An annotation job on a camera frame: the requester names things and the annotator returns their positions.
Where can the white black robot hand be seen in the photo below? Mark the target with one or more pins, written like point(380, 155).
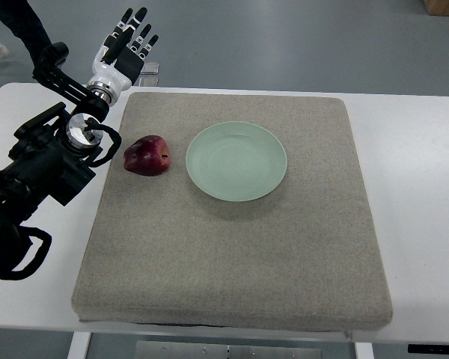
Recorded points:
point(121, 58)

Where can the red apple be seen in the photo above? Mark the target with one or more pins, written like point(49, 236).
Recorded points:
point(148, 156)

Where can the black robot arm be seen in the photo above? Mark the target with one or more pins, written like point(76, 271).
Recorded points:
point(55, 156)

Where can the lower floor metal plate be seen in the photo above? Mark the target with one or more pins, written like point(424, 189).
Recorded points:
point(148, 81)

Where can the light green plate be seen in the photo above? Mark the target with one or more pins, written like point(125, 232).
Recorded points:
point(236, 161)

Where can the person legs dark trousers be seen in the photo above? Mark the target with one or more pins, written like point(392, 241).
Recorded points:
point(20, 18)

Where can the grey fabric cushion mat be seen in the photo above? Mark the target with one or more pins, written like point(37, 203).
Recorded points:
point(303, 258)

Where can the cardboard box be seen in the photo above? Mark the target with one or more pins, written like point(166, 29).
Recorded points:
point(437, 7)

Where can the black table control panel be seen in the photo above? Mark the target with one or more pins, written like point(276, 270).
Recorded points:
point(430, 349)

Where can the metal table base plate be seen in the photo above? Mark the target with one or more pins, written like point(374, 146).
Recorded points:
point(153, 349)

